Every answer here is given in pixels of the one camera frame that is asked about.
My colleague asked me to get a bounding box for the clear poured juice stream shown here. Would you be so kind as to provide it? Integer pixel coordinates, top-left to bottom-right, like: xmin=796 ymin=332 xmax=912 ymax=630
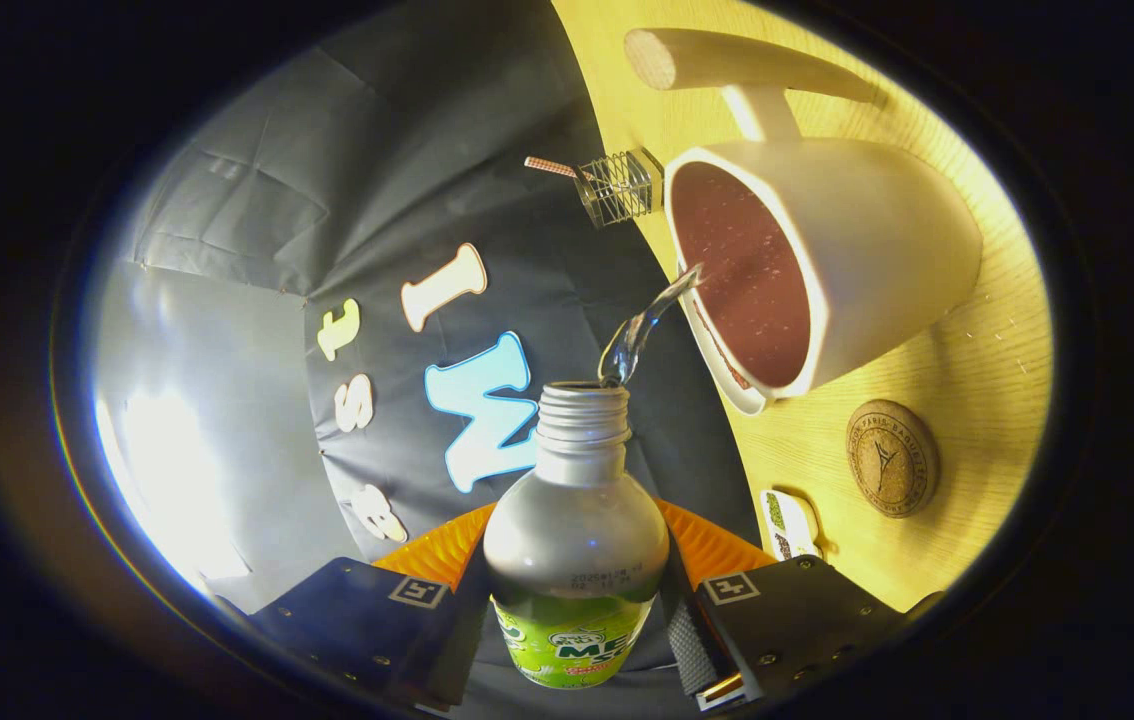
xmin=597 ymin=263 xmax=704 ymax=389

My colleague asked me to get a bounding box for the white round plate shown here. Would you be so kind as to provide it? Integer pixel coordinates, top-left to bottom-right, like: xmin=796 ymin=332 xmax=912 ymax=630
xmin=677 ymin=262 xmax=773 ymax=417

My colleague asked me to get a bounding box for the white cup with wooden handle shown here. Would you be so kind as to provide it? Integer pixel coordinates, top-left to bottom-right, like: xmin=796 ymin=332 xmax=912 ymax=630
xmin=624 ymin=28 xmax=984 ymax=401

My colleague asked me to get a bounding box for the white divided dish of beans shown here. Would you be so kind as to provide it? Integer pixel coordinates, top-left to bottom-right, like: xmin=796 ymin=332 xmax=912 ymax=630
xmin=759 ymin=488 xmax=823 ymax=561

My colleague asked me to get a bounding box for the round cork coaster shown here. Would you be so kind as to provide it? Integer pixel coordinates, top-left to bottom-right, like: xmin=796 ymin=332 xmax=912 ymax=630
xmin=846 ymin=399 xmax=940 ymax=519

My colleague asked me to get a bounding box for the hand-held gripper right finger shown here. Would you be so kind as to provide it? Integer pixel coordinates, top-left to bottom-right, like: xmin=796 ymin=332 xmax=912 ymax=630
xmin=655 ymin=497 xmax=913 ymax=711

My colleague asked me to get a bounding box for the silver green juice bottle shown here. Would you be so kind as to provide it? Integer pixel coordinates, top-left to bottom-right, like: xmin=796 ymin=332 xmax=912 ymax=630
xmin=482 ymin=381 xmax=671 ymax=691

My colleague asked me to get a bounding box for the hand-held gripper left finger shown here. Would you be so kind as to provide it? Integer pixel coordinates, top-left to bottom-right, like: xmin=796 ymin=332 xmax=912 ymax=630
xmin=247 ymin=500 xmax=498 ymax=713

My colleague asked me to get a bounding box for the wire mesh holder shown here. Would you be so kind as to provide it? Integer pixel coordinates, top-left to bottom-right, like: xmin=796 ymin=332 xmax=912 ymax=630
xmin=575 ymin=148 xmax=665 ymax=229

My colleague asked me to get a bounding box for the black backdrop cloth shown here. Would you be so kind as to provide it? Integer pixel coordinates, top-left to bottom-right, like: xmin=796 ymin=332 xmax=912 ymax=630
xmin=127 ymin=0 xmax=763 ymax=613

